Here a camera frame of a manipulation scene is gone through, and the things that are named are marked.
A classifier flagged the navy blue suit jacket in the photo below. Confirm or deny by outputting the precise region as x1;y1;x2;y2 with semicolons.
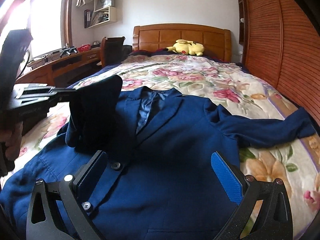
1;76;315;239

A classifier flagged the person's left hand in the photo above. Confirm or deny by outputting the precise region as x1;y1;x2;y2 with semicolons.
1;122;23;161

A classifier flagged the wooden desk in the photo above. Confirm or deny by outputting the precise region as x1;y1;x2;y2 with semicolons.
15;48;100;86

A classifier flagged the black gadget on desk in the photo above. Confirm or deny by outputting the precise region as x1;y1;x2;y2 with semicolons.
60;46;78;58

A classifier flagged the red basket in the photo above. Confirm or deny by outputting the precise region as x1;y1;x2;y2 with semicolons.
76;44;91;53

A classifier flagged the window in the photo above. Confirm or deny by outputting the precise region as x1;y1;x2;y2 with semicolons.
1;0;73;57

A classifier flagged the wooden chair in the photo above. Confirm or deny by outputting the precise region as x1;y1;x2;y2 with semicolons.
100;36;125;67

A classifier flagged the yellow Pikachu plush toy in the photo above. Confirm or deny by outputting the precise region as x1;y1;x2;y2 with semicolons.
166;39;204;56

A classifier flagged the wooden louvered wardrobe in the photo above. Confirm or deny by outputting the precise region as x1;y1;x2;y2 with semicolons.
243;0;319;122

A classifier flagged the wooden bed headboard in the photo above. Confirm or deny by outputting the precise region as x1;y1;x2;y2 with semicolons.
132;23;232;62

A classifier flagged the white wall shelf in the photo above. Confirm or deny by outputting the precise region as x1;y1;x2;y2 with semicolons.
84;0;117;29

